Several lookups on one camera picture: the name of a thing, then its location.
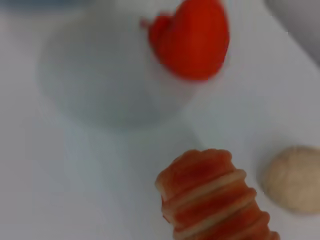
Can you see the beige round bun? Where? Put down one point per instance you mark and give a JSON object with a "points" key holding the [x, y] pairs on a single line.
{"points": [[295, 180]]}

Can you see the orange striped bread loaf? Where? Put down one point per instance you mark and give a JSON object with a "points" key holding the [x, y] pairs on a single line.
{"points": [[212, 200]]}

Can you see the red toy fruit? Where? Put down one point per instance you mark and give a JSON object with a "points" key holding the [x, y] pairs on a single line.
{"points": [[192, 42]]}

